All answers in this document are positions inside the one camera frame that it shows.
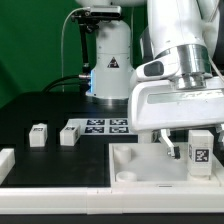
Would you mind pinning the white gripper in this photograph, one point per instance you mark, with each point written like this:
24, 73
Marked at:
155, 104

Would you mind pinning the white square tabletop panel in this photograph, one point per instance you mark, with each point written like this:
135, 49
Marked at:
134, 165

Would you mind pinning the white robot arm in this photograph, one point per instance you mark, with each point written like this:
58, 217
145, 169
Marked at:
175, 89

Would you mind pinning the white sheet with fiducial tags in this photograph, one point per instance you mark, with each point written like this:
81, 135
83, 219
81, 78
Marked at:
101, 126

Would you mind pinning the white U-shaped obstacle fence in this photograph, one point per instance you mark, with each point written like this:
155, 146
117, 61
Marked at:
109, 200

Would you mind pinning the green backdrop curtain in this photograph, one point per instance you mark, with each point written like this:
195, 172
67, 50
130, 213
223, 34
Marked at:
37, 45

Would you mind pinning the black camera on pole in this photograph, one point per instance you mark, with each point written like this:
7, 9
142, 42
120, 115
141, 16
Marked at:
88, 20

